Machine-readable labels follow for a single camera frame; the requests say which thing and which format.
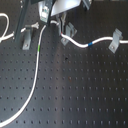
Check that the dark metal frame post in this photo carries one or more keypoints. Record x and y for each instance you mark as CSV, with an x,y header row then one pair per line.
x,y
24,6

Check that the right metal cable clip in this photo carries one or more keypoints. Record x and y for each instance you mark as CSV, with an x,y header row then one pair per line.
x,y
117,36

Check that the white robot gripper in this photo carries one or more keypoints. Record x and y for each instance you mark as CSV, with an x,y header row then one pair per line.
x,y
58,7

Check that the metal cable clip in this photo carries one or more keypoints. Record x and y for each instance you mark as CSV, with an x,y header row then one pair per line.
x,y
117,36
70,31
28,35

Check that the middle metal cable clip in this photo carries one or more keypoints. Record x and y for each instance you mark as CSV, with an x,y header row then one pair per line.
x,y
70,31

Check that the left metal cable clip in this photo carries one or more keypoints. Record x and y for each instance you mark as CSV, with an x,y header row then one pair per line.
x,y
28,35

